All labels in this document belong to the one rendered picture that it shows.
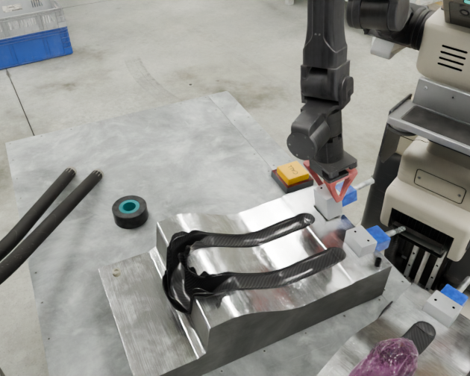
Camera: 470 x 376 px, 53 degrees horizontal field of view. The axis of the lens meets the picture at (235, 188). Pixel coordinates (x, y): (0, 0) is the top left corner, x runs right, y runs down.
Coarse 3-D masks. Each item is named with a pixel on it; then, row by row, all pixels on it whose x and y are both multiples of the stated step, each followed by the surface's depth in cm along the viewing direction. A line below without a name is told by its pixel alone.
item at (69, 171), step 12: (72, 168) 120; (60, 180) 115; (48, 192) 109; (60, 192) 113; (36, 204) 105; (48, 204) 107; (24, 216) 101; (36, 216) 102; (12, 228) 97; (24, 228) 98
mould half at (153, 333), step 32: (160, 224) 90; (192, 224) 90; (224, 224) 95; (256, 224) 97; (320, 224) 96; (352, 224) 96; (160, 256) 92; (192, 256) 84; (224, 256) 85; (256, 256) 90; (288, 256) 90; (352, 256) 90; (128, 288) 87; (160, 288) 87; (288, 288) 85; (320, 288) 84; (352, 288) 86; (128, 320) 82; (160, 320) 82; (192, 320) 80; (224, 320) 74; (256, 320) 78; (288, 320) 83; (320, 320) 88; (128, 352) 77; (160, 352) 78; (192, 352) 78; (224, 352) 79
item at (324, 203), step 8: (336, 184) 99; (360, 184) 99; (368, 184) 99; (320, 192) 96; (328, 192) 95; (352, 192) 96; (320, 200) 96; (328, 200) 94; (344, 200) 96; (352, 200) 97; (320, 208) 98; (328, 208) 95; (336, 208) 96; (328, 216) 96
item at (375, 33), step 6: (414, 6) 101; (420, 6) 100; (414, 12) 101; (408, 18) 98; (408, 24) 99; (372, 30) 105; (378, 30) 101; (402, 30) 100; (372, 36) 107; (378, 36) 104; (384, 36) 103; (390, 36) 101; (396, 36) 102; (402, 36) 102; (396, 42) 103; (402, 42) 102
